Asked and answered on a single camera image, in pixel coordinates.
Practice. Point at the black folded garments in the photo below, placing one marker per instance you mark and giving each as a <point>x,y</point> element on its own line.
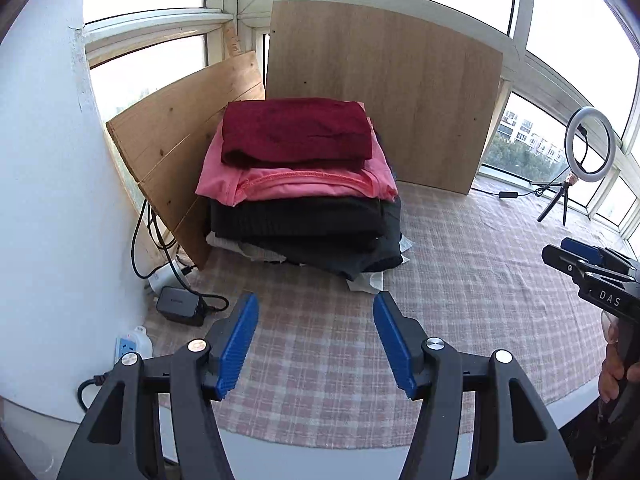
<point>307,227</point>

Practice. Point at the black power adapter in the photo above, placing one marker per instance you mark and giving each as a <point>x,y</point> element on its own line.
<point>180,306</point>

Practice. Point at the black mini tripod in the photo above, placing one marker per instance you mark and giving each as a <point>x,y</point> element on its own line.
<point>561,195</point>

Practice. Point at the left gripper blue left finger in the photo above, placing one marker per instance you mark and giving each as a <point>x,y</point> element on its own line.
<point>119,437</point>

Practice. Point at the white power strip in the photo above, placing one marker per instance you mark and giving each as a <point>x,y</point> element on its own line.
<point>137,340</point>

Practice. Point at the large wooden board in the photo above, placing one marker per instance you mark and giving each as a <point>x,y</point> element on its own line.
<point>430,91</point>

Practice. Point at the side wooden board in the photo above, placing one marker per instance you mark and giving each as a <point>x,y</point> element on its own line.
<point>163,140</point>

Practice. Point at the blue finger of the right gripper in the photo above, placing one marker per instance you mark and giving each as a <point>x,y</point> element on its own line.
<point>589,253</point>

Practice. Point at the white ring light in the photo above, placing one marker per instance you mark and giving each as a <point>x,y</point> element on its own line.
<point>575,127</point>

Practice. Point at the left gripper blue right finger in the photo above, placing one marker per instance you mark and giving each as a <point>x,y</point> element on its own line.
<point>514,435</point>

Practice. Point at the pink folded garment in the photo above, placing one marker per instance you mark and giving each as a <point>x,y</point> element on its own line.
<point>230,185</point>

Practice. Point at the dark red shirt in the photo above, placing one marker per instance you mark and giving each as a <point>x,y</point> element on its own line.
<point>295,132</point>

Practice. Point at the person's right hand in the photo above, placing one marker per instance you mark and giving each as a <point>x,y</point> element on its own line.
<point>612,369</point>

